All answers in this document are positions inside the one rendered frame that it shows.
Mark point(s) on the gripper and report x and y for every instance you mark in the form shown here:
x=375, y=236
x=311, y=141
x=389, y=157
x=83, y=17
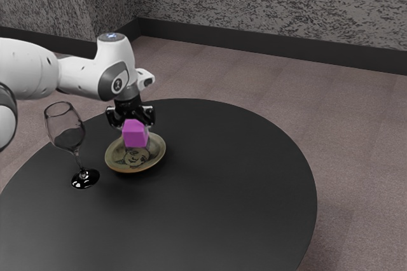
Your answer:
x=131, y=112

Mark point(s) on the purple cube block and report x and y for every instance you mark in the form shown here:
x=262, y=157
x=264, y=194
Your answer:
x=135, y=134

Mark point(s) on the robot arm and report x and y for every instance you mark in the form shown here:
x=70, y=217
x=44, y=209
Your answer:
x=105, y=64

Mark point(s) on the olive plate with face drawing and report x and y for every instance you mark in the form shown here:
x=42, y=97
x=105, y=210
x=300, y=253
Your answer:
x=136, y=158

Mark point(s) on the clear wine glass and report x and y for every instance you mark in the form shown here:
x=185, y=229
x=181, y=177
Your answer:
x=68, y=134

